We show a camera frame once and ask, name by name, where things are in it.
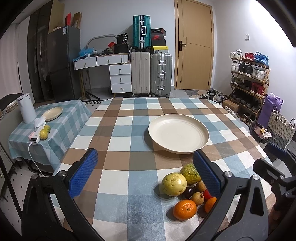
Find checkered brown blue tablecloth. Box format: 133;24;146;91
57;98;267;240

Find large cream plate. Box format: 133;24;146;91
148;114;210;154

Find white drawer desk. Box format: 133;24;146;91
73;53;132;95

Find white power bank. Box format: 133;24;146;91
29;132;40;145

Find yellow guava fruit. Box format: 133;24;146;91
162;173;187;196

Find black basket with items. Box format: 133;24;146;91
249;123;272;144

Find white tissue pack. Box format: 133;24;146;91
34;116;46;130

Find purple bag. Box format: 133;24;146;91
257;93;283;128

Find white kettle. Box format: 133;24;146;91
17;93;37;123

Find green lime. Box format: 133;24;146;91
44;125;51;133

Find red cherry tomato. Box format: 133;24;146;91
203;189;213;200

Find large orange mandarin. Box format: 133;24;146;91
173;199;197;221

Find silver suitcase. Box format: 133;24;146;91
150;53;173;97

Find teal suitcase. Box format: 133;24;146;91
133;15;151;50

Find yellow lemon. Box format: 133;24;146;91
39;129;48;140

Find small cream plate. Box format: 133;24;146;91
42;106;63;122

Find green bumpy fruit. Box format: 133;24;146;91
180;163;202;186

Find beige suitcase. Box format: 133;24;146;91
131;52;151;95

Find wooden door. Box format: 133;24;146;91
174;1;214;90

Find stacked shoe boxes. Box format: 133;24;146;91
151;28;169;54

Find wooden shoe rack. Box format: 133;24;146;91
228;49;270;125

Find dark purple plum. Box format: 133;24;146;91
182;186;194;199

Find black refrigerator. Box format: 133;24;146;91
47;26;81;102

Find woven basket bag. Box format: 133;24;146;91
268;105;295;149

